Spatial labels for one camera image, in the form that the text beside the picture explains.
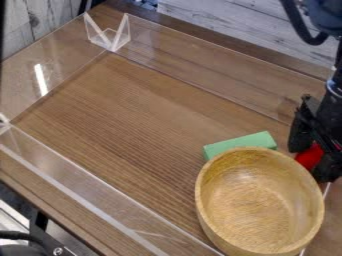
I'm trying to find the red plush strawberry toy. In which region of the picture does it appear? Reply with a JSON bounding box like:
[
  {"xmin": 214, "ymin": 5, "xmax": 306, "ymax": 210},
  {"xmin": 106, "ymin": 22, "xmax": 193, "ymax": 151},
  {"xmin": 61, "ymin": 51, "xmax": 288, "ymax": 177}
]
[{"xmin": 296, "ymin": 143, "xmax": 324, "ymax": 171}]

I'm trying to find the green foam block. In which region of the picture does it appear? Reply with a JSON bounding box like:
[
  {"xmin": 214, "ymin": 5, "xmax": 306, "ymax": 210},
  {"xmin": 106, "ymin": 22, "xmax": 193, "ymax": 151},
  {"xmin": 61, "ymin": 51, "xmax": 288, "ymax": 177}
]
[{"xmin": 204, "ymin": 131, "xmax": 278, "ymax": 160}]

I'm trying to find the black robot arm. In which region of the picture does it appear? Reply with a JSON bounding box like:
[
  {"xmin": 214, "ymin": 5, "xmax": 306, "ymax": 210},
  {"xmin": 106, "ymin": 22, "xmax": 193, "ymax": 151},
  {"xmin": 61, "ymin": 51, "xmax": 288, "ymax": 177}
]
[{"xmin": 280, "ymin": 0, "xmax": 342, "ymax": 183}]

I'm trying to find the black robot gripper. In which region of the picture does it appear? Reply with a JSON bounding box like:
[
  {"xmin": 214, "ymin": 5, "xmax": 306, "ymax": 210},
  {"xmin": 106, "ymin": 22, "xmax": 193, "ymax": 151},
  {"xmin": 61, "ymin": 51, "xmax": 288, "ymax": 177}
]
[{"xmin": 288, "ymin": 79, "xmax": 342, "ymax": 184}]

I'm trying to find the clear acrylic tray wall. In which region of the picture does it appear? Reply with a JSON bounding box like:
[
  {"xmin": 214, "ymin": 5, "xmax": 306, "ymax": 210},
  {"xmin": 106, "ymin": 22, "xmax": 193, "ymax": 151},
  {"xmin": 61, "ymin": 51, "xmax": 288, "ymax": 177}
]
[{"xmin": 0, "ymin": 114, "xmax": 222, "ymax": 256}]

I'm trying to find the black cable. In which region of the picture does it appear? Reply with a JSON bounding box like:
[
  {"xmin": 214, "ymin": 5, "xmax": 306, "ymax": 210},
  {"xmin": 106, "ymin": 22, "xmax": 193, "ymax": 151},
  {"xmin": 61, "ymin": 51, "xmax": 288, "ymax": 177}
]
[{"xmin": 0, "ymin": 229, "xmax": 51, "ymax": 256}]

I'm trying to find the clear acrylic corner bracket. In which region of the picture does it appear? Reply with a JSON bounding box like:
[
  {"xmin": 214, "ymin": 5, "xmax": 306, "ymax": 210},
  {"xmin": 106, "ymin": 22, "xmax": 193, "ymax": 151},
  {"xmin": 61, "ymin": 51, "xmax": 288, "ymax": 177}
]
[{"xmin": 83, "ymin": 13, "xmax": 131, "ymax": 52}]

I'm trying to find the wooden oval bowl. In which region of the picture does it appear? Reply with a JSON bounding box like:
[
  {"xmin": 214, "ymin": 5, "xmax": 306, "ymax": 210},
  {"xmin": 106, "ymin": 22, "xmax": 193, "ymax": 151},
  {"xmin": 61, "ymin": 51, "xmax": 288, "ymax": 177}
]
[{"xmin": 196, "ymin": 147, "xmax": 325, "ymax": 256}]

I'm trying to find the black metal table frame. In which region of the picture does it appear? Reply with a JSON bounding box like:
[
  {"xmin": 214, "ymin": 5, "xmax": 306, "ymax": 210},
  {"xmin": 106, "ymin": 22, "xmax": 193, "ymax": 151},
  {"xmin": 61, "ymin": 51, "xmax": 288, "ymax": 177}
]
[{"xmin": 26, "ymin": 209, "xmax": 91, "ymax": 256}]

